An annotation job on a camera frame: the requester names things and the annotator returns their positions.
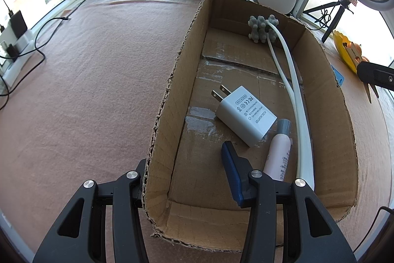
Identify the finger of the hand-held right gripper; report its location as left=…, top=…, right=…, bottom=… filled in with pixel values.
left=357, top=61, right=394, bottom=88

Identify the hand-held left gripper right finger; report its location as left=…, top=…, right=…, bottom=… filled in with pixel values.
left=221, top=141, right=358, bottom=263

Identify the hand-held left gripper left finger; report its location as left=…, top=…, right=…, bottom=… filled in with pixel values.
left=33, top=158, right=150, bottom=263

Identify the blue case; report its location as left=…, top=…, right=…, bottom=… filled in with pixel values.
left=332, top=65, right=344, bottom=87

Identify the pink tube with grey cap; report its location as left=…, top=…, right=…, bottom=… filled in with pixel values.
left=262, top=119, right=292, bottom=182

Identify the white charger adapter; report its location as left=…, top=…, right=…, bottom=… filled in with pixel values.
left=211, top=84, right=278, bottom=147

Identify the white massager with grey balls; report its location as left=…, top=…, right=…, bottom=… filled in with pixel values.
left=248, top=14, right=315, bottom=191

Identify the cardboard box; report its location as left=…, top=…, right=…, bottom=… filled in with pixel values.
left=142, top=0, right=359, bottom=253

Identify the orange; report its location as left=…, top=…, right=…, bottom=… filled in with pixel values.
left=351, top=41, right=370, bottom=63

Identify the black tripod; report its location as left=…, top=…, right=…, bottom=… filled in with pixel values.
left=303, top=0, right=354, bottom=43

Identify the pink fleece blanket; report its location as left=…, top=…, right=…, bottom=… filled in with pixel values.
left=0, top=0, right=394, bottom=263

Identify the white power strip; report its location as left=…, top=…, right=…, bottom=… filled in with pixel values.
left=0, top=29, right=34, bottom=82

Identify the black power adapter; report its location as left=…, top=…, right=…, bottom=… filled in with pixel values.
left=9, top=11, right=28, bottom=39

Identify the black ring light cable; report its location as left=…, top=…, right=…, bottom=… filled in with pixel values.
left=314, top=0, right=347, bottom=31

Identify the black cable with connector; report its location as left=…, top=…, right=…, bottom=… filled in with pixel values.
left=0, top=16, right=72, bottom=111

